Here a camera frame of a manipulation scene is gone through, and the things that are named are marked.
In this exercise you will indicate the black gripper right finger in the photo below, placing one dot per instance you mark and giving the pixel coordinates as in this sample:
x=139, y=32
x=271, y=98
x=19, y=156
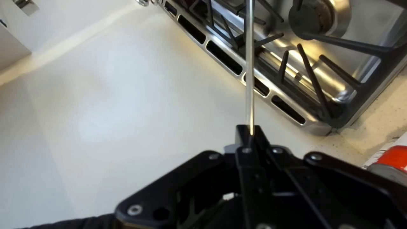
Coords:
x=322, y=191

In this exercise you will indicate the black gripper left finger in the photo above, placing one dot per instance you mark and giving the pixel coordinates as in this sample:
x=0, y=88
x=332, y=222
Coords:
x=198, y=191

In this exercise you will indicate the thin metal rod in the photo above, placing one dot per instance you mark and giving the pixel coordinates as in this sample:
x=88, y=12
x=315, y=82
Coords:
x=249, y=64

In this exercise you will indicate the red capped white container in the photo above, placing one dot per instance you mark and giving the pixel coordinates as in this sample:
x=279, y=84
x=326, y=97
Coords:
x=392, y=163

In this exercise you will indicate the stainless steel gas range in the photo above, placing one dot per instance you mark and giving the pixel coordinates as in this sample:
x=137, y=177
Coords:
x=338, y=77

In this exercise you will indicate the black cast iron grate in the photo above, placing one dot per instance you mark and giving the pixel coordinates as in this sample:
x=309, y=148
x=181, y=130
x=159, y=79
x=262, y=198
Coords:
x=312, y=72

